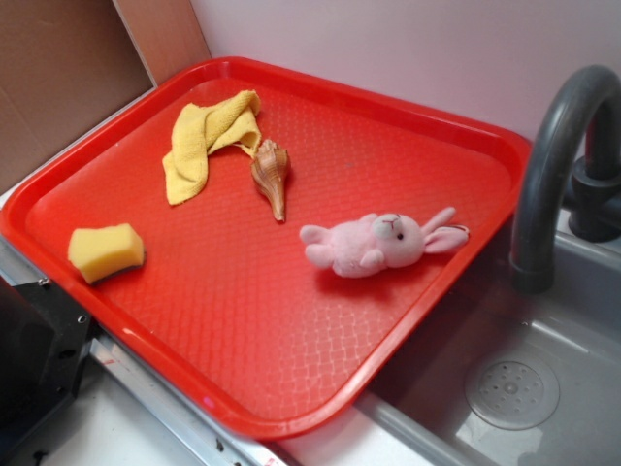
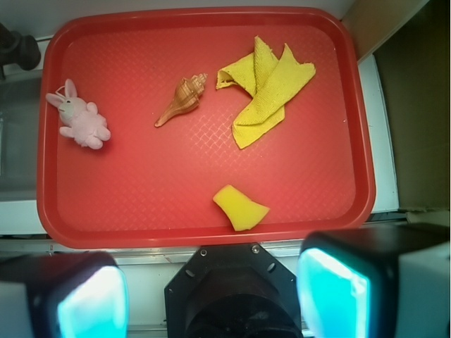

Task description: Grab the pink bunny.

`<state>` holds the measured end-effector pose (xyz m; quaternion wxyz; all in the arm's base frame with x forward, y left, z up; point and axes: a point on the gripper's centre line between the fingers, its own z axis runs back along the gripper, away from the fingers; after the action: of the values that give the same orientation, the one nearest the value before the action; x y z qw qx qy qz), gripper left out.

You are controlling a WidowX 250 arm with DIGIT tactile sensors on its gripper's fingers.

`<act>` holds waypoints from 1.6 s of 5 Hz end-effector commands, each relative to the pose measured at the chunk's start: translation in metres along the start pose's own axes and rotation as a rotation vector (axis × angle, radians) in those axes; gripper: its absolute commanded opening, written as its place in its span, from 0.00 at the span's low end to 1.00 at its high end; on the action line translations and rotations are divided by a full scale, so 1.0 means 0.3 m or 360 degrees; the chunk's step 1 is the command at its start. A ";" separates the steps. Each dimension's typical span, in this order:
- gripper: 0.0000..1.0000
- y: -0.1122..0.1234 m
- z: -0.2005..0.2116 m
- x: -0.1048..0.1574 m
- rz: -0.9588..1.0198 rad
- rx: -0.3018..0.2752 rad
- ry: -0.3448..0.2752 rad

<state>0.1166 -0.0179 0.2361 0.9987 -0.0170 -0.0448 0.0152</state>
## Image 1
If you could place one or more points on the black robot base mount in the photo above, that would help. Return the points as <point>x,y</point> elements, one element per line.
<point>45,338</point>

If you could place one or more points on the yellow sponge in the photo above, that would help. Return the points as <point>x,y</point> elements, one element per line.
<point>98,253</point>

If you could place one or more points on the yellow cloth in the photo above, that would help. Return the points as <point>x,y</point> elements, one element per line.
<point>199,132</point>

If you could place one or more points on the brown cardboard panel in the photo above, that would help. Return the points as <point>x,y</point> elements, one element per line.
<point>66,66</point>

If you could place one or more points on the grey sink drain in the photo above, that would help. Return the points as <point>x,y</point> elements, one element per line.
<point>512,393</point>

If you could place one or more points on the brown striped seashell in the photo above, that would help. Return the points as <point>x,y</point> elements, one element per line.
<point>269,170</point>

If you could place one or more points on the red plastic tray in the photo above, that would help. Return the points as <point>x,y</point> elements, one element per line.
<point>226,306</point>

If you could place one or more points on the grey curved faucet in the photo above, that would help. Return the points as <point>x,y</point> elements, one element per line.
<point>575,165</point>

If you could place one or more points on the grey sink basin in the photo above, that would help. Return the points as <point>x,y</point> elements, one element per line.
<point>573,329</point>

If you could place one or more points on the pink plush bunny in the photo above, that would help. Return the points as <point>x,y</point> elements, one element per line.
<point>373,243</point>

